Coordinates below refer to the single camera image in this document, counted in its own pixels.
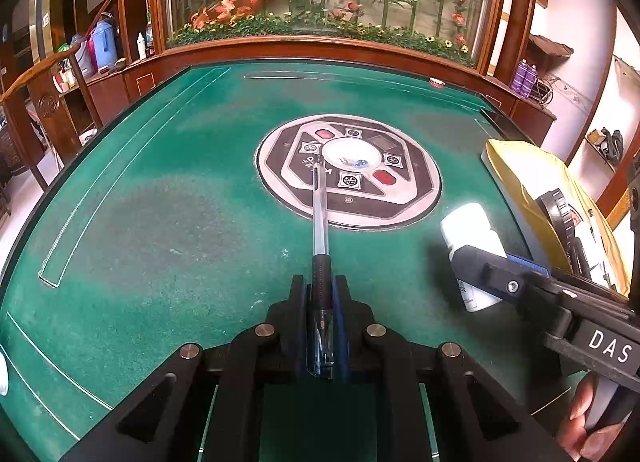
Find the wire basket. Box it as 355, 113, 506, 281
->
534, 76, 557, 105

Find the clear pen black grip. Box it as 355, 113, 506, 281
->
306, 156, 337, 380

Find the white bottle red label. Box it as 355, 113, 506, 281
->
440, 203, 508, 313

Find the person's right hand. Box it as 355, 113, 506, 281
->
555, 374, 627, 462

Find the round grey table control panel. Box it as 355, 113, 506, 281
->
255, 114, 443, 231

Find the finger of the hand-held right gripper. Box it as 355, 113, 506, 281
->
505, 253, 639, 313
451, 243, 578, 337

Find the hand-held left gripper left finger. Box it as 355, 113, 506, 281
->
60, 274, 311, 462

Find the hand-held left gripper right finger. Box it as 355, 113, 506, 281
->
332, 274, 576, 462

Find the white yellow paper roll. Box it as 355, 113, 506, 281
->
489, 0, 517, 77

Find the wooden armchair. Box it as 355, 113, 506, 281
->
0, 42, 103, 193

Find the blue thermos jug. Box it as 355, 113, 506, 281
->
92, 19, 118, 70

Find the wooden display cabinet gold trim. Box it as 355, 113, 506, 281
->
10, 0, 81, 57

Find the grey blue water jug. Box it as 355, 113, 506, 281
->
69, 34, 95, 80

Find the black round disc with knob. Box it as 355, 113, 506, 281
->
535, 188, 588, 275

